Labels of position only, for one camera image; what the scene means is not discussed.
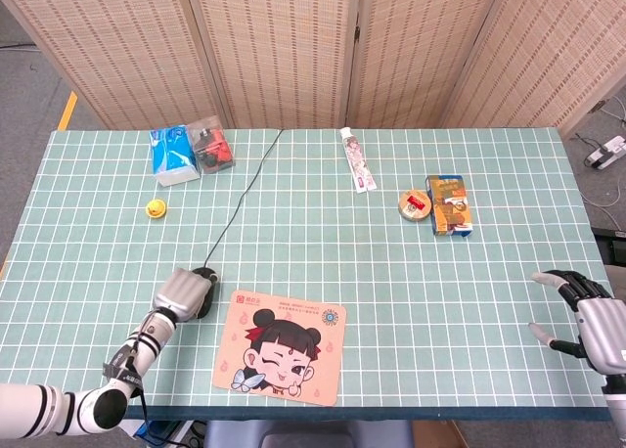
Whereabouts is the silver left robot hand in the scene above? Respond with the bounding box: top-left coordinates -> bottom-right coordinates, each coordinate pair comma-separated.
151,267 -> 219,323

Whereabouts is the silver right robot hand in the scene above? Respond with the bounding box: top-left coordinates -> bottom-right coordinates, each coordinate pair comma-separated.
526,269 -> 626,377

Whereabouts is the black computer mouse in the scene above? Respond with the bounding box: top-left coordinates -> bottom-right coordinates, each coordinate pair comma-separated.
191,266 -> 221,321

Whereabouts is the black mouse cable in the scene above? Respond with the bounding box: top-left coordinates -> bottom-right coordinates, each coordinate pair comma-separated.
202,128 -> 286,269

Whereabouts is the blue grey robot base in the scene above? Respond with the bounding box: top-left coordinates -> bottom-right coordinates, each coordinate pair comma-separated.
202,418 -> 416,448

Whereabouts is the cartoon girl mouse pad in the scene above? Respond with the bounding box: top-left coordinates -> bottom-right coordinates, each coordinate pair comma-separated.
211,290 -> 348,408

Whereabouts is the black device beside table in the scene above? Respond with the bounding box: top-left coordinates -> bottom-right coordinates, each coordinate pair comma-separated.
590,226 -> 626,267

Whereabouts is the blue box under table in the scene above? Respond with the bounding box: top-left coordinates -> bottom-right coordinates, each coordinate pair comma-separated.
139,421 -> 197,447

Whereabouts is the blue tissue pack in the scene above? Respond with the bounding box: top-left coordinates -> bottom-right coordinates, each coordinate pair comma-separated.
149,124 -> 202,188

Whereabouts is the clear box of binder clips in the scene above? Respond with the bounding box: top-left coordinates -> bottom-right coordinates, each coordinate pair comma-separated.
187,115 -> 237,175

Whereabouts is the white power strip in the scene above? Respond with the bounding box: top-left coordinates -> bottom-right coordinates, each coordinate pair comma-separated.
584,134 -> 626,170

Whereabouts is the blue and orange carton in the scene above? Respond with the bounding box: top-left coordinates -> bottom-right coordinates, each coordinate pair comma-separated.
424,174 -> 474,238

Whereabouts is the green checked tablecloth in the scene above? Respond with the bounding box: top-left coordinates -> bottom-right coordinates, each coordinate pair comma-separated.
0,127 -> 626,423

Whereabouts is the white toothpaste tube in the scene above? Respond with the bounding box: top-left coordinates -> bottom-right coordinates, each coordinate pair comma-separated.
338,126 -> 378,195

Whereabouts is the round gold tin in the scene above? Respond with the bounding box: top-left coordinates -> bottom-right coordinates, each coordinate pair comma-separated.
397,189 -> 435,222

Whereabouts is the woven folding screen panel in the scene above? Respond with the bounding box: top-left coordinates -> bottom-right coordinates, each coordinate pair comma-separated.
0,0 -> 231,131
344,0 -> 508,130
183,0 -> 366,130
437,0 -> 626,139

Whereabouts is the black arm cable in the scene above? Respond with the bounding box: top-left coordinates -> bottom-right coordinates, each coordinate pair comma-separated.
125,335 -> 197,448

